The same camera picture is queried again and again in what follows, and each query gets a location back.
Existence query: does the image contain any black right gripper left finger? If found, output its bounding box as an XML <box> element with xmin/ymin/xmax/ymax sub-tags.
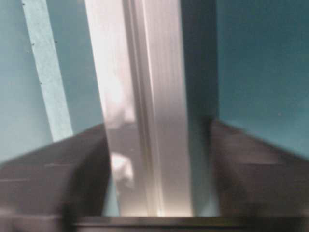
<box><xmin>0</xmin><ymin>124</ymin><xmax>111</xmax><ymax>232</ymax></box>

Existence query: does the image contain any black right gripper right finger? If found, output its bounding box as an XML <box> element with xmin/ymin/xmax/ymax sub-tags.
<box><xmin>209</xmin><ymin>120</ymin><xmax>309</xmax><ymax>232</ymax></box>

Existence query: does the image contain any silver aluminium rail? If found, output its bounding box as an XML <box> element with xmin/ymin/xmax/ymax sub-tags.
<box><xmin>85</xmin><ymin>0</ymin><xmax>194</xmax><ymax>217</ymax></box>

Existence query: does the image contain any light blue tape strip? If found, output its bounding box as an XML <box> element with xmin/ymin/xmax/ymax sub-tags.
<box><xmin>22</xmin><ymin>0</ymin><xmax>73</xmax><ymax>142</ymax></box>

